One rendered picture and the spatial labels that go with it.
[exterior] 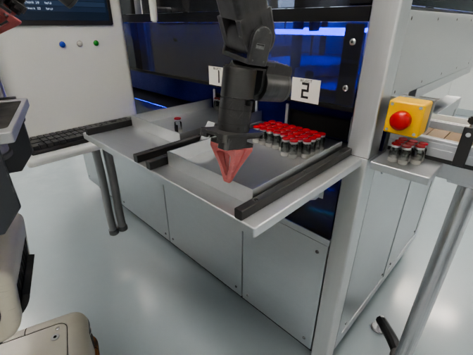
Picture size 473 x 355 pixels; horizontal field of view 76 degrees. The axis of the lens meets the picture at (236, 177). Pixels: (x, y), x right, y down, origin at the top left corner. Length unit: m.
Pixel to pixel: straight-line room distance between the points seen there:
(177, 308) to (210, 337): 0.22
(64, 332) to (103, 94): 0.88
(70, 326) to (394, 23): 1.25
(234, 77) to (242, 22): 0.08
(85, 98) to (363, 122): 1.02
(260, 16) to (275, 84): 0.12
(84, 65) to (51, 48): 0.12
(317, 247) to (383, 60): 0.56
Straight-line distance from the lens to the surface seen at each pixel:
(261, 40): 0.50
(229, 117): 0.52
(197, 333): 1.47
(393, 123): 0.73
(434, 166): 0.85
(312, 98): 0.84
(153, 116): 1.09
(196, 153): 0.77
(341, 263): 0.98
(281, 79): 0.57
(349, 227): 0.91
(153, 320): 1.54
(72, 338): 1.22
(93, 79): 1.37
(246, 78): 0.51
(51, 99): 1.33
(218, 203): 0.57
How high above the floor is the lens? 1.18
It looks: 27 degrees down
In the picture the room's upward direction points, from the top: straight up
